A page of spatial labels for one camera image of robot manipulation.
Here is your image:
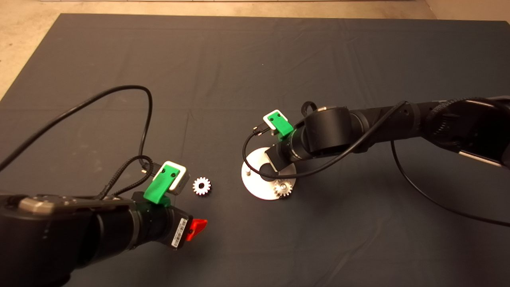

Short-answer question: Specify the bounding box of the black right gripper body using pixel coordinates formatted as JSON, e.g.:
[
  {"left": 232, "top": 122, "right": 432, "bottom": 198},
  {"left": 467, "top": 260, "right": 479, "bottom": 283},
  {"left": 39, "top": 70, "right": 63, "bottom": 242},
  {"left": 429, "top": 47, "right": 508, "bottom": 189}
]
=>
[{"left": 260, "top": 130, "right": 306, "bottom": 178}]

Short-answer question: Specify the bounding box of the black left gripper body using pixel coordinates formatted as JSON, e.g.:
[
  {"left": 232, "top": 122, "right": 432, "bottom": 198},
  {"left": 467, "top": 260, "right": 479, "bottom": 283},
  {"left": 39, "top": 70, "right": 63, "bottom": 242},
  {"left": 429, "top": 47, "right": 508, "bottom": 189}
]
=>
[{"left": 131, "top": 191, "right": 190, "bottom": 251}]

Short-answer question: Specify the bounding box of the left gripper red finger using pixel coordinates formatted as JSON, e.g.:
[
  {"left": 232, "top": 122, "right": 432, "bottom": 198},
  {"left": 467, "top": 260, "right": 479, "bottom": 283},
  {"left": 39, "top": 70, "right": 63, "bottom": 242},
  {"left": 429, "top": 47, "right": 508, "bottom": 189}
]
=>
[{"left": 185, "top": 218, "right": 208, "bottom": 242}]

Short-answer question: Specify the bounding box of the round metal carrier plate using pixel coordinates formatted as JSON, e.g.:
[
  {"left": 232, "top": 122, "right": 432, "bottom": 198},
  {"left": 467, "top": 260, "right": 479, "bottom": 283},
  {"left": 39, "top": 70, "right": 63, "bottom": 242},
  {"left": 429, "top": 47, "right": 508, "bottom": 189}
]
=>
[{"left": 241, "top": 147, "right": 297, "bottom": 201}]

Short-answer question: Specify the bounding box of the dark grey table cloth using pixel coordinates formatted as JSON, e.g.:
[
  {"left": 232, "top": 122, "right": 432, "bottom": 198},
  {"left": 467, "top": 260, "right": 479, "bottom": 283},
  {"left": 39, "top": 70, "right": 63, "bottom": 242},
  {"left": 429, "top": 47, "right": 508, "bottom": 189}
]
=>
[{"left": 0, "top": 14, "right": 510, "bottom": 287}]

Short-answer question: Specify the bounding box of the green right camera mount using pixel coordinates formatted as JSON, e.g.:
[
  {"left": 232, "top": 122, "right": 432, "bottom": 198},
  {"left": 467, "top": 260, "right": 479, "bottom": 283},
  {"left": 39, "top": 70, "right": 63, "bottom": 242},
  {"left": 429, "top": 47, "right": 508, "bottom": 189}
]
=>
[{"left": 266, "top": 112, "right": 295, "bottom": 140}]

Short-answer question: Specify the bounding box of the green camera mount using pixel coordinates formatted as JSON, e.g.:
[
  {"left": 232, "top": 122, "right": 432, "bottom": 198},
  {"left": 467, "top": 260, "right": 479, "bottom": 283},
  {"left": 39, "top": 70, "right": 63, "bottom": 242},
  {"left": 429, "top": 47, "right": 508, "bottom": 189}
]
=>
[
  {"left": 143, "top": 164, "right": 180, "bottom": 206},
  {"left": 266, "top": 112, "right": 295, "bottom": 140}
]

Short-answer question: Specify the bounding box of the green left camera mount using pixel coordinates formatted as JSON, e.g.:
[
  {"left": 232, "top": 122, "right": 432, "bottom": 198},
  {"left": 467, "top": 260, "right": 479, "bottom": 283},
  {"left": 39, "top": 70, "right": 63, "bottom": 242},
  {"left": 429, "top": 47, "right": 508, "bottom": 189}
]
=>
[{"left": 143, "top": 164, "right": 180, "bottom": 206}]

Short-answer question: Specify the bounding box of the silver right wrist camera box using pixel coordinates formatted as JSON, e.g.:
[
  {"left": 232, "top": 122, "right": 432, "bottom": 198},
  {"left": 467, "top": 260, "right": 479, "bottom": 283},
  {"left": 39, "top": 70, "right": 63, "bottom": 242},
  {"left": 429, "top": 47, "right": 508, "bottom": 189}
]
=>
[{"left": 263, "top": 109, "right": 290, "bottom": 134}]

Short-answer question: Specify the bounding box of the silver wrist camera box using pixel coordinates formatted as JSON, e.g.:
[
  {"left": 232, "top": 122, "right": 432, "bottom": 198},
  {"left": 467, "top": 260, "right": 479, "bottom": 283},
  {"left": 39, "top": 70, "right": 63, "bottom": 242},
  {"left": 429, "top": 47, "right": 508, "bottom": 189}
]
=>
[
  {"left": 159, "top": 160, "right": 189, "bottom": 196},
  {"left": 263, "top": 109, "right": 290, "bottom": 134}
]

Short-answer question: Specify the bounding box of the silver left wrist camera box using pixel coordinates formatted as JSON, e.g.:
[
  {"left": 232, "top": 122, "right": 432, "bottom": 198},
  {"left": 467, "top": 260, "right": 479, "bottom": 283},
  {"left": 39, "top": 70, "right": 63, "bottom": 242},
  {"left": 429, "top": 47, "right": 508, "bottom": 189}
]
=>
[{"left": 159, "top": 160, "right": 189, "bottom": 196}]

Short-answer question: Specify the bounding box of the braided black right cable loop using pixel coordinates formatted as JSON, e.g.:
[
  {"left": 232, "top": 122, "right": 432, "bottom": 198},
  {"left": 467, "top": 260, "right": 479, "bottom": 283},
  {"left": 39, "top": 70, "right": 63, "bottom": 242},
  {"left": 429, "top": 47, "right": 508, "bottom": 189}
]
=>
[{"left": 300, "top": 100, "right": 318, "bottom": 117}]

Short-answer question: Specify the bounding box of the braided black left cable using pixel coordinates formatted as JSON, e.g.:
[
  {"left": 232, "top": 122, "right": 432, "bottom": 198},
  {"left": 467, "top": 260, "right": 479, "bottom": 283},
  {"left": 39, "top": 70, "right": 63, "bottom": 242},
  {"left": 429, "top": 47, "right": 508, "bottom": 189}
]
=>
[{"left": 97, "top": 154, "right": 154, "bottom": 200}]

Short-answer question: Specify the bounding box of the smooth black left camera cable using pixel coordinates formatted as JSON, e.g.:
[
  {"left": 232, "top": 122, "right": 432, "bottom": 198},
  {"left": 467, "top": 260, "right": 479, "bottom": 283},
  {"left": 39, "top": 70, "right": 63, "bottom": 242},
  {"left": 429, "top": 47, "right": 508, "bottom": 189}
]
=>
[{"left": 0, "top": 85, "right": 154, "bottom": 172}]

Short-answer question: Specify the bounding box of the thin black hanging cable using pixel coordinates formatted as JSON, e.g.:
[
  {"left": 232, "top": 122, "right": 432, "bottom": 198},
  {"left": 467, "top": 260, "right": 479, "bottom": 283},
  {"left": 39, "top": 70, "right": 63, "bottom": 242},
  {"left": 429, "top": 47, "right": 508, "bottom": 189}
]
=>
[{"left": 390, "top": 139, "right": 510, "bottom": 228}]

